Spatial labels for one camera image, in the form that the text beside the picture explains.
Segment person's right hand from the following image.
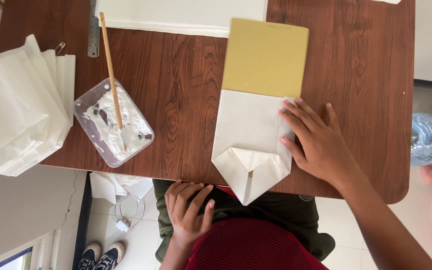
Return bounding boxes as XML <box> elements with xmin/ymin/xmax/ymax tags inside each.
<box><xmin>278</xmin><ymin>98</ymin><xmax>367</xmax><ymax>190</ymax></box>

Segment person's left hand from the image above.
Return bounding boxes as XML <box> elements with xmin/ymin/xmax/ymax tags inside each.
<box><xmin>164</xmin><ymin>179</ymin><xmax>216</xmax><ymax>245</ymax></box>

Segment white paper bag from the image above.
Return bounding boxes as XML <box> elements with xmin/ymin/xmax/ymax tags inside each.
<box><xmin>211</xmin><ymin>89</ymin><xmax>298</xmax><ymax>206</ymax></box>

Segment red striped shirt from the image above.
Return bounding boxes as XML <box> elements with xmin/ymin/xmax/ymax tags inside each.
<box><xmin>183</xmin><ymin>184</ymin><xmax>330</xmax><ymax>270</ymax></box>

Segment dark green shorts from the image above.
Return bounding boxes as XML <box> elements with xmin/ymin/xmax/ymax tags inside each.
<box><xmin>152</xmin><ymin>178</ymin><xmax>336</xmax><ymax>263</ymax></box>

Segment crumpled white paper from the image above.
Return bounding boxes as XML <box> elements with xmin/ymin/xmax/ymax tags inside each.
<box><xmin>89</xmin><ymin>171</ymin><xmax>154</xmax><ymax>205</ymax></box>

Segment black and white sneaker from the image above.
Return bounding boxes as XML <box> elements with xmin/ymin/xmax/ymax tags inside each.
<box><xmin>93</xmin><ymin>241</ymin><xmax>126</xmax><ymax>270</ymax></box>
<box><xmin>77</xmin><ymin>242</ymin><xmax>103</xmax><ymax>270</ymax></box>

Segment yellow cardboard template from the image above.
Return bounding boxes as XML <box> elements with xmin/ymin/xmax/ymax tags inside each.
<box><xmin>221</xmin><ymin>17</ymin><xmax>310</xmax><ymax>99</ymax></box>

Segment clear plastic glue container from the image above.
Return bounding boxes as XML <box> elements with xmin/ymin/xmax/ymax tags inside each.
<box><xmin>73</xmin><ymin>77</ymin><xmax>155</xmax><ymax>169</ymax></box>

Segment pile of white paper sheets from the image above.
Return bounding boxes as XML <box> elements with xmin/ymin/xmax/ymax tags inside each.
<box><xmin>95</xmin><ymin>0</ymin><xmax>269</xmax><ymax>39</ymax></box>

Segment stack of white paper bags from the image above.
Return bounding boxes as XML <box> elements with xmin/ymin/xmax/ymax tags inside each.
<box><xmin>0</xmin><ymin>34</ymin><xmax>77</xmax><ymax>177</ymax></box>

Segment steel ruler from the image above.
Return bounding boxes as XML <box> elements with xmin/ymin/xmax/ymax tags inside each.
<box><xmin>87</xmin><ymin>0</ymin><xmax>101</xmax><ymax>59</ymax></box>

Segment white charger with cable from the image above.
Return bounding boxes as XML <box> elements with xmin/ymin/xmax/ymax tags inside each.
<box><xmin>111</xmin><ymin>193</ymin><xmax>146</xmax><ymax>234</ymax></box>

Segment wooden handled glue brush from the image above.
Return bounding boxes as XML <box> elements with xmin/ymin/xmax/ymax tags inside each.
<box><xmin>99</xmin><ymin>11</ymin><xmax>127</xmax><ymax>153</ymax></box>

